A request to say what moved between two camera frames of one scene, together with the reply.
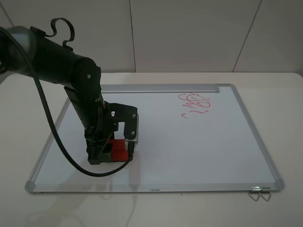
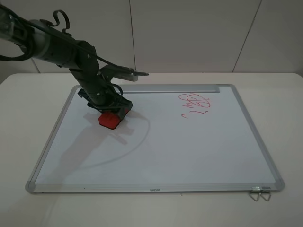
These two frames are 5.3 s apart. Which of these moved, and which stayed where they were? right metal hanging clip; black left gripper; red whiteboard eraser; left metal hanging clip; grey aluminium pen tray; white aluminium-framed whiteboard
Moved: black left gripper; red whiteboard eraser
Stayed: grey aluminium pen tray; right metal hanging clip; white aluminium-framed whiteboard; left metal hanging clip
